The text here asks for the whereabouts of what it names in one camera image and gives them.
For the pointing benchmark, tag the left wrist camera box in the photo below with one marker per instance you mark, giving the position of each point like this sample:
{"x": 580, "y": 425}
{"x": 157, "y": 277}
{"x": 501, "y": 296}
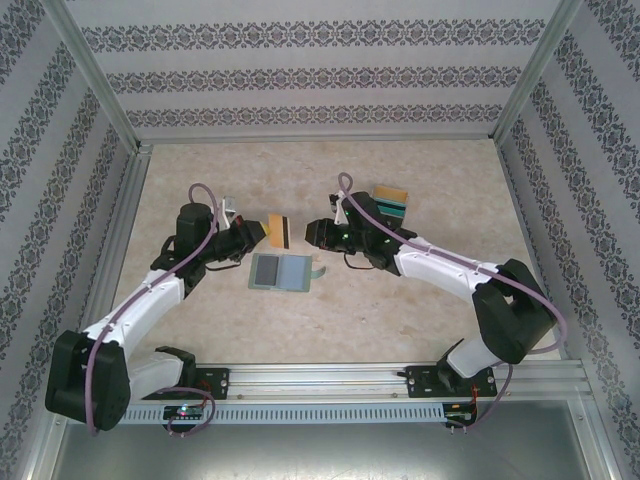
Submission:
{"x": 229, "y": 207}

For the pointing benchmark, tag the grey metal sheet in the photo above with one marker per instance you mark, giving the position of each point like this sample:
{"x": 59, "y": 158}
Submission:
{"x": 320, "y": 450}

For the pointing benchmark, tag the green leather card holder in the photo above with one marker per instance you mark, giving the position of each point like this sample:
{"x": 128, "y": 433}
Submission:
{"x": 295, "y": 272}

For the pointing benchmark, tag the aluminium side rail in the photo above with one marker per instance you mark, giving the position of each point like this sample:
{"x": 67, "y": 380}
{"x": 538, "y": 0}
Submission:
{"x": 512, "y": 200}
{"x": 127, "y": 200}

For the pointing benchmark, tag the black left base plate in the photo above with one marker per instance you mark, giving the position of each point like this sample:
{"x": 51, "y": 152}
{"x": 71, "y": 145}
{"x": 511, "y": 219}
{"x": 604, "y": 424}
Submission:
{"x": 217, "y": 382}

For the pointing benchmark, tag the teal card black stripe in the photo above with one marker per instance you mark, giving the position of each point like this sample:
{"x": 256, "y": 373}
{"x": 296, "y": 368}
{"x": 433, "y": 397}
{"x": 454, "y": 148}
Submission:
{"x": 395, "y": 210}

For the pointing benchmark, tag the right circuit board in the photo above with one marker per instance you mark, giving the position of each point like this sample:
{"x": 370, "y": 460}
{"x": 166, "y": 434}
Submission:
{"x": 460, "y": 417}

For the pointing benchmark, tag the circuit board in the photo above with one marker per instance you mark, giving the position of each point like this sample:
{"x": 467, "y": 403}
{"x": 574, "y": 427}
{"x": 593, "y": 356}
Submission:
{"x": 182, "y": 412}
{"x": 460, "y": 417}

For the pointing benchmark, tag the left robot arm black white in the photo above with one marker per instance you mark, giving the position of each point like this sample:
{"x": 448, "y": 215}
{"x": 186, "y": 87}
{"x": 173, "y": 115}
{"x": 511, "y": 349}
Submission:
{"x": 135, "y": 305}

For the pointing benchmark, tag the gold card black stripe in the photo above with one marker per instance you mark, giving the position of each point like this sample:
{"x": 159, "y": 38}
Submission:
{"x": 390, "y": 192}
{"x": 277, "y": 232}

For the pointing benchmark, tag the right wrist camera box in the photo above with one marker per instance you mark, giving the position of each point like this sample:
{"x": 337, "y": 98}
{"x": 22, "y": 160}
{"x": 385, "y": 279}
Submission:
{"x": 339, "y": 200}

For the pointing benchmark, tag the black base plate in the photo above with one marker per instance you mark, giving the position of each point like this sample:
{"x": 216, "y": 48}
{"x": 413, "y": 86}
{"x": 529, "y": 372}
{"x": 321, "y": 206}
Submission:
{"x": 217, "y": 382}
{"x": 420, "y": 382}

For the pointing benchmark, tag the thin aluminium wall rail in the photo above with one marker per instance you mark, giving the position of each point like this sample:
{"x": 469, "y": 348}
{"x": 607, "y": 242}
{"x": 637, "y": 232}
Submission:
{"x": 320, "y": 139}

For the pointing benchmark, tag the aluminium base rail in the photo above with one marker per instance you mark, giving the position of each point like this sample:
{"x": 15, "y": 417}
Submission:
{"x": 320, "y": 380}

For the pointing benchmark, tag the left circuit board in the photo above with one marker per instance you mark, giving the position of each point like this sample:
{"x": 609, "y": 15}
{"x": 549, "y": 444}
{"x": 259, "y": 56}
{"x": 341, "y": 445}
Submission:
{"x": 182, "y": 412}

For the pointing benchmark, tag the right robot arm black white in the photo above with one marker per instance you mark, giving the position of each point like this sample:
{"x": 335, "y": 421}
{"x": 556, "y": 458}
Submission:
{"x": 440, "y": 267}

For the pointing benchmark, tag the aluminium frame beam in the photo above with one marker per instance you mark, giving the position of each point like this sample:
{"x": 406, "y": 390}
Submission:
{"x": 597, "y": 440}
{"x": 27, "y": 465}

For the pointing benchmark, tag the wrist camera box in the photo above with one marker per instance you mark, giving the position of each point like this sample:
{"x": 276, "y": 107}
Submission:
{"x": 229, "y": 207}
{"x": 339, "y": 200}

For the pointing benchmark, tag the aluminium corner post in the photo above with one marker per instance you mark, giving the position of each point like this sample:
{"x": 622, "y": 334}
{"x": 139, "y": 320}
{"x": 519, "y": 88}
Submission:
{"x": 100, "y": 75}
{"x": 532, "y": 75}

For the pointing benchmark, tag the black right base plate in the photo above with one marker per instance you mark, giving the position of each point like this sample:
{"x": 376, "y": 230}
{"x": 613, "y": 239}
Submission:
{"x": 420, "y": 382}

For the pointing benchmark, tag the dark grey card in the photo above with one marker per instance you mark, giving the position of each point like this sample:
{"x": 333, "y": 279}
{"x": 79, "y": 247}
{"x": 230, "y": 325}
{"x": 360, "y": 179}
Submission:
{"x": 267, "y": 271}

